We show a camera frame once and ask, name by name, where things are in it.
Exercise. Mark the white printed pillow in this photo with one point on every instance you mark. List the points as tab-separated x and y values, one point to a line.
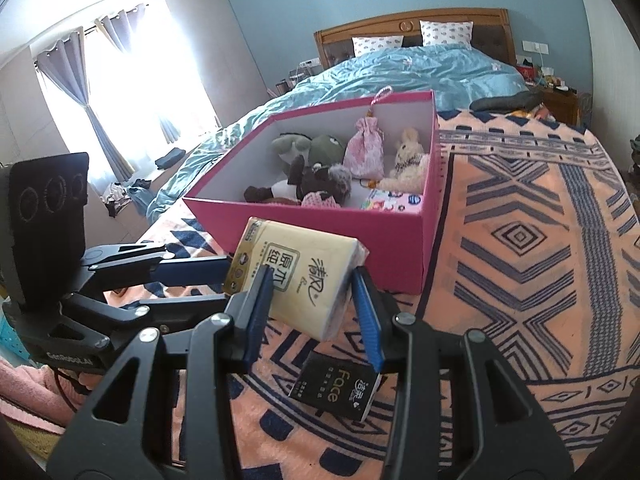
445	34
377	46

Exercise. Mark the dark folded item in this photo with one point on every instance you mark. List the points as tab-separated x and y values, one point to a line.
170	158

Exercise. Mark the wooden nightstand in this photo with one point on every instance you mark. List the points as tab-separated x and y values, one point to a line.
562	105

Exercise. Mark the blue duvet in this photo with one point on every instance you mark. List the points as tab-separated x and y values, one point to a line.
400	70

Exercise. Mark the pink cardboard box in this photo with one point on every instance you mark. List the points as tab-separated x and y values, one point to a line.
390	250

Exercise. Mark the dark green plush toy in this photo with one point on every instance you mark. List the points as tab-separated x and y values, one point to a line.
327	147

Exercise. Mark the orange patterned blanket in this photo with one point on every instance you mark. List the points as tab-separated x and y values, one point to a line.
525	260

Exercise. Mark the wooden headboard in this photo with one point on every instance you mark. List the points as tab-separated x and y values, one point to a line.
450	15

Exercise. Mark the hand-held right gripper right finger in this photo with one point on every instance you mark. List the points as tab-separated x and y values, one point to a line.
365	315

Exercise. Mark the pile of clothes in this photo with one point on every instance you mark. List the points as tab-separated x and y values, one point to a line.
125	197

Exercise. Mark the colourful cartoon print packet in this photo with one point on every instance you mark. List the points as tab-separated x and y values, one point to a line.
395	200

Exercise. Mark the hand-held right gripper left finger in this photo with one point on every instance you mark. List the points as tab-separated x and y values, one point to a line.
260	310

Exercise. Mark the white wall switch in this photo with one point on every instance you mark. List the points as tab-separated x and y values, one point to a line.
535	47

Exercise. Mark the dark clothing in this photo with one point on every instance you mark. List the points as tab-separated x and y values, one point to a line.
505	102

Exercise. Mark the grey curtain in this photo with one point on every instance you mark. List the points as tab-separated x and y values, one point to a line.
120	30
65	80

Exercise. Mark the cream plush bunny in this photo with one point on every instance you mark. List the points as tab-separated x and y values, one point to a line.
407	160

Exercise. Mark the teal basket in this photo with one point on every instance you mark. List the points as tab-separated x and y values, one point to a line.
10	335

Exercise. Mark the dark brown plush dog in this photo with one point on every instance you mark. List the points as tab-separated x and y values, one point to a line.
315	177

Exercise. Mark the black tissue pack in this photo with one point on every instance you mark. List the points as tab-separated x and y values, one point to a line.
330	385

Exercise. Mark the yellow tissue pack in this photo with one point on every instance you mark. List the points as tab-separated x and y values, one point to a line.
300	260

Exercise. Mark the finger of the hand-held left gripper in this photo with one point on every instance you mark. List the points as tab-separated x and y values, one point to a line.
190	305
200	267

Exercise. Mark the pink cloth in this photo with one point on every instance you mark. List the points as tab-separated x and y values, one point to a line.
30	395

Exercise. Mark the grey-green plush toy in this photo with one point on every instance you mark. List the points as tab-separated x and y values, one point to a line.
290	147

